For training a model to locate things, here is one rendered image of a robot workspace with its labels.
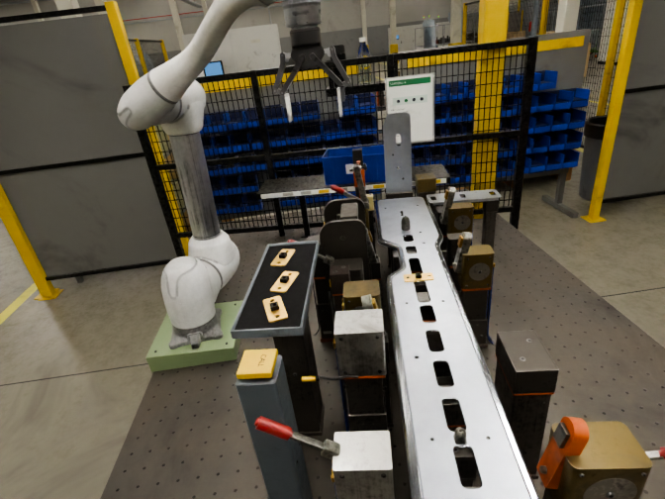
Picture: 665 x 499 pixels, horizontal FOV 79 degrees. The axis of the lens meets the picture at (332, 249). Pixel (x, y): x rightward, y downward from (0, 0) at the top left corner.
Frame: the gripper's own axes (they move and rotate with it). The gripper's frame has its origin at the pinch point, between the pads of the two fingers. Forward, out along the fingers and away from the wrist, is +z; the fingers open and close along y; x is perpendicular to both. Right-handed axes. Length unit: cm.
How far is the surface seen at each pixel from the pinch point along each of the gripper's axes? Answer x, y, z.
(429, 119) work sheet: 90, 44, 21
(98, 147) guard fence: 171, -178, 31
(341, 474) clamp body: -73, 6, 41
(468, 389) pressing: -53, 29, 46
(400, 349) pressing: -41, 17, 46
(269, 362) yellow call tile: -61, -6, 30
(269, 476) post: -63, -10, 56
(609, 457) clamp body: -72, 44, 40
